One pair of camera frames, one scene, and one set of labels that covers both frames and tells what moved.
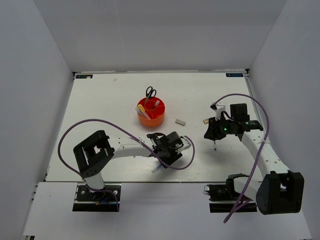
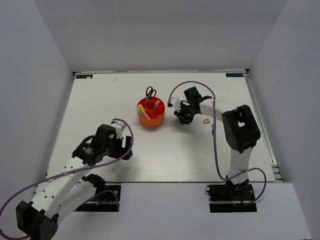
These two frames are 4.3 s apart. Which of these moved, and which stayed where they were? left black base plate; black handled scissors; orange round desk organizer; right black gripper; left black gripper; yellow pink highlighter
Moved: left black gripper; right black gripper
Stayed: orange round desk organizer; yellow pink highlighter; left black base plate; black handled scissors
